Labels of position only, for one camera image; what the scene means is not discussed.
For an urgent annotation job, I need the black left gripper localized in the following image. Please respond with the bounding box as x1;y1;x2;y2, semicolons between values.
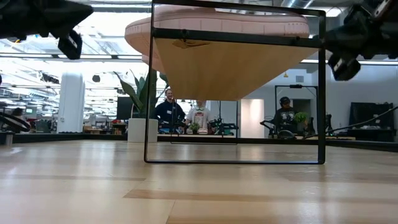
0;0;95;41

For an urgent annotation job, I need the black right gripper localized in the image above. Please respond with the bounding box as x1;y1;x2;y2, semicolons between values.
324;0;398;60

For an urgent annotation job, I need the pink slide sandal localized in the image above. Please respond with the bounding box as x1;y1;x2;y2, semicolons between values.
124;4;311;57
141;53;166;75

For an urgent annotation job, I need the wooden shelf black metal frame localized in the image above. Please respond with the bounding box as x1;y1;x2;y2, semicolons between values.
143;0;326;165

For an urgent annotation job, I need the long ceiling light strip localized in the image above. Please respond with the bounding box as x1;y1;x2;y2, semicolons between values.
300;58;398;66

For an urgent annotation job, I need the dark ceiling-hung device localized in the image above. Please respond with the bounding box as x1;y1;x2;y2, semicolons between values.
39;71;60;85

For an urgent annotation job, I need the black cabinet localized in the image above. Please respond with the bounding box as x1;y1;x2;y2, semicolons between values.
348;102;397;142

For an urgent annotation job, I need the white round pillar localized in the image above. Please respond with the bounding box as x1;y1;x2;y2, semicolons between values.
57;72;86;134

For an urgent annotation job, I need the bushy green potted plant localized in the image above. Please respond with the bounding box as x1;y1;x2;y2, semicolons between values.
294;111;309;131

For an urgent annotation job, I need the person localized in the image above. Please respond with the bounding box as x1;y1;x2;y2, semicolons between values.
272;96;297;135
154;88;187;134
185;100;216;135

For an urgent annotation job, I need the dark background monitor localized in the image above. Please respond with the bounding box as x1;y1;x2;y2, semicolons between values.
116;96;135;121

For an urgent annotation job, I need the dark curved bar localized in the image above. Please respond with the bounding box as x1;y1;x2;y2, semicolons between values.
0;111;32;133

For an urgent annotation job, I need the grey metal can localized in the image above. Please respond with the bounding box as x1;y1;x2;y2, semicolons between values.
0;130;15;146

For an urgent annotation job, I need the snake plant white pot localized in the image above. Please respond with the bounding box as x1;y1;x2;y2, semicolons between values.
113;68;171;144

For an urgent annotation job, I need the small potted plant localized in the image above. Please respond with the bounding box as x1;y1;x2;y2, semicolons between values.
188;121;201;135

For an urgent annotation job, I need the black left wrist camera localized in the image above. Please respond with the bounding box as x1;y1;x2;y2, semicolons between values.
57;29;83;60

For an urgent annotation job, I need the silver ceiling duct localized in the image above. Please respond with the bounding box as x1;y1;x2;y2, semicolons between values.
279;0;312;9

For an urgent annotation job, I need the black metal stand frame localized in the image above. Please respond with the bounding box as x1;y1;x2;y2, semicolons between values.
274;84;319;139

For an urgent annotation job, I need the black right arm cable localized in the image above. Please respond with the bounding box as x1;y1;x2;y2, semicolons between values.
303;106;398;139

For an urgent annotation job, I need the black aluminium table frame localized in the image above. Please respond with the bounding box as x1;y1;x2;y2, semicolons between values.
11;132;398;153

